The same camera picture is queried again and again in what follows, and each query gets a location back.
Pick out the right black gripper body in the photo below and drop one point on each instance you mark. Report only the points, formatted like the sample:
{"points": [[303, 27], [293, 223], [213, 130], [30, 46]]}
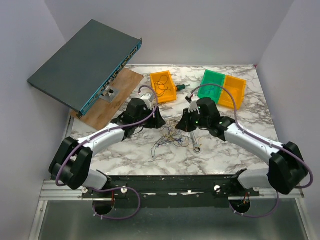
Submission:
{"points": [[192, 120]]}

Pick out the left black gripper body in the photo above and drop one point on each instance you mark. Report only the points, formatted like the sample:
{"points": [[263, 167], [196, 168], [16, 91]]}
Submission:
{"points": [[151, 122]]}

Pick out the yellow plastic bin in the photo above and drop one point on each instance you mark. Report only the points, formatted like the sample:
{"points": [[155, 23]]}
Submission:
{"points": [[236, 87], [164, 87]]}

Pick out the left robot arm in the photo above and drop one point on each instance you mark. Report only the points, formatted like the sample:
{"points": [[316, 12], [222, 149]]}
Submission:
{"points": [[71, 165]]}

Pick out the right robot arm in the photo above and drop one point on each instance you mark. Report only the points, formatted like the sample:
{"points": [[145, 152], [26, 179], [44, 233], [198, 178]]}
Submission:
{"points": [[286, 168]]}

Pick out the large ratchet wrench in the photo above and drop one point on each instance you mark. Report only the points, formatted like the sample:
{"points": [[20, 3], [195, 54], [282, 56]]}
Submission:
{"points": [[196, 146]]}

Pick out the green stubby screwdriver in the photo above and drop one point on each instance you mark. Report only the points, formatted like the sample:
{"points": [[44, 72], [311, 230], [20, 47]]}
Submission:
{"points": [[181, 87]]}

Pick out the green plastic bin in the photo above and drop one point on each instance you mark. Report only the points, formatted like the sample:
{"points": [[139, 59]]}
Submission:
{"points": [[210, 91]]}

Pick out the plywood board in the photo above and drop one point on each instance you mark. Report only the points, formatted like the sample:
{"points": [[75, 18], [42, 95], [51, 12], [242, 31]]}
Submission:
{"points": [[104, 109]]}

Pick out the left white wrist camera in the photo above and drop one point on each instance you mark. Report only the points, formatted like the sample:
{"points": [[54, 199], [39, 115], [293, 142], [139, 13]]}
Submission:
{"points": [[148, 98]]}

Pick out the metal bracket with knob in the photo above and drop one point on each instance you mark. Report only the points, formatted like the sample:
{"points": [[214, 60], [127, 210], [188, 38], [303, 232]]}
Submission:
{"points": [[109, 94]]}

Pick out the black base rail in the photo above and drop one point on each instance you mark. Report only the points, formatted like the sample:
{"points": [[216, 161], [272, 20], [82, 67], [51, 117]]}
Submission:
{"points": [[167, 191]]}

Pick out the dark grey network switch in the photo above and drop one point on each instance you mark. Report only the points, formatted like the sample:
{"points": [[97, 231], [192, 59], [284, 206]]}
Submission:
{"points": [[78, 73]]}

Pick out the aluminium frame rail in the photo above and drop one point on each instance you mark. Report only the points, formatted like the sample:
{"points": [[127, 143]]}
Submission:
{"points": [[51, 192]]}

